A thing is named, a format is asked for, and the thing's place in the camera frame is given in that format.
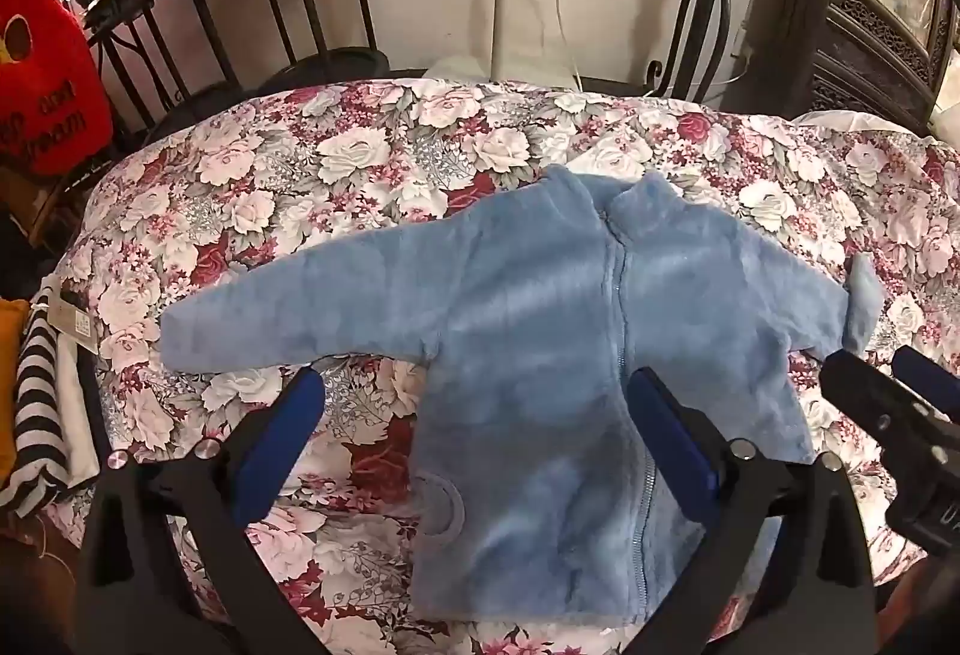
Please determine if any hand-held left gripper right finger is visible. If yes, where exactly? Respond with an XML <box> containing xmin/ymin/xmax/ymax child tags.
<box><xmin>628</xmin><ymin>366</ymin><xmax>878</xmax><ymax>655</ymax></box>

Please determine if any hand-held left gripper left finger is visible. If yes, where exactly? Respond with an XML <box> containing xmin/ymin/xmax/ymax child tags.
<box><xmin>75</xmin><ymin>366</ymin><xmax>331</xmax><ymax>655</ymax></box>

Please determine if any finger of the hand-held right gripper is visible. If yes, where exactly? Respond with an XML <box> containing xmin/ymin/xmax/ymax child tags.
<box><xmin>891</xmin><ymin>345</ymin><xmax>960</xmax><ymax>421</ymax></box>
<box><xmin>820</xmin><ymin>347</ymin><xmax>952</xmax><ymax>447</ymax></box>

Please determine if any blue fleece jacket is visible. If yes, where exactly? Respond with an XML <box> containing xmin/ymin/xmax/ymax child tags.
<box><xmin>159</xmin><ymin>164</ymin><xmax>887</xmax><ymax>630</ymax></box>

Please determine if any paper tag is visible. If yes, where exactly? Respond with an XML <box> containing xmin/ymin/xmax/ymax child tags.
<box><xmin>34</xmin><ymin>290</ymin><xmax>98</xmax><ymax>356</ymax></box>

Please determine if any black white striped cloth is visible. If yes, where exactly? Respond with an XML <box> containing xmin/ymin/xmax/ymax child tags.
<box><xmin>0</xmin><ymin>306</ymin><xmax>100</xmax><ymax>515</ymax></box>

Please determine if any floral blanket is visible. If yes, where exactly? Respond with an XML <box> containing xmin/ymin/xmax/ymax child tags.
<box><xmin>41</xmin><ymin>77</ymin><xmax>960</xmax><ymax>655</ymax></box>

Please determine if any yellow cloth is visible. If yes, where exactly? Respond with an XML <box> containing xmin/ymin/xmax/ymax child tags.
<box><xmin>0</xmin><ymin>299</ymin><xmax>31</xmax><ymax>485</ymax></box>

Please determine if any red pillow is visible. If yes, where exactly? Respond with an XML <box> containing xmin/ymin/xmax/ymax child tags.
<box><xmin>0</xmin><ymin>0</ymin><xmax>113</xmax><ymax>176</ymax></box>

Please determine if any black metal rack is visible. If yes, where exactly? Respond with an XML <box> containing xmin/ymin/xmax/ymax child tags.
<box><xmin>64</xmin><ymin>0</ymin><xmax>392</xmax><ymax>127</ymax></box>

